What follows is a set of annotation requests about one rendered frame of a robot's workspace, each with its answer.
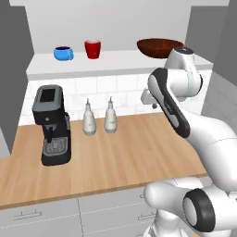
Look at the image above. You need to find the blue cup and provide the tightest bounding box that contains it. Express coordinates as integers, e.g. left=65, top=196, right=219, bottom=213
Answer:
left=53, top=45, right=75, bottom=62

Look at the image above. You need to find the brown wooden bowl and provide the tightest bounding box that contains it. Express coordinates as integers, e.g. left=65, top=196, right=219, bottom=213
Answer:
left=136, top=38, right=185, bottom=60

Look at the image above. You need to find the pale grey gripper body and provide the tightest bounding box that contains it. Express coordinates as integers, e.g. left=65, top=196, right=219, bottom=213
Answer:
left=141, top=88, right=158, bottom=110

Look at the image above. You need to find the grey cabinet door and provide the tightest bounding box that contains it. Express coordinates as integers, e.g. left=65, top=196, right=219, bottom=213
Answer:
left=0, top=4, right=35, bottom=159
left=184, top=0, right=237, bottom=79

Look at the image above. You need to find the grey drawer front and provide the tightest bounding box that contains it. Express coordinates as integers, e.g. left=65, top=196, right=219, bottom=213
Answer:
left=79, top=206, right=159, bottom=237
left=77, top=186, right=148, bottom=217
left=0, top=197, right=81, bottom=231

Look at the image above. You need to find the red cup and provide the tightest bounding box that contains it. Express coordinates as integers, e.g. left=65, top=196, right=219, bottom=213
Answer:
left=83, top=39, right=103, bottom=60

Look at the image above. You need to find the black coffee machine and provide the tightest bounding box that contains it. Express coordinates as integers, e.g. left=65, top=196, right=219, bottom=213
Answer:
left=31, top=84, right=73, bottom=167

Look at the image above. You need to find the white bottle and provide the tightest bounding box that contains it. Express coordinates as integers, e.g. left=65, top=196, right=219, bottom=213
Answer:
left=103, top=95, right=119, bottom=134
left=81, top=98, right=98, bottom=136

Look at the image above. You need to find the white open cabinet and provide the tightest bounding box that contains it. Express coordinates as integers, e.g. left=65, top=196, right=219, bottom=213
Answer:
left=8, top=0, right=231, bottom=83

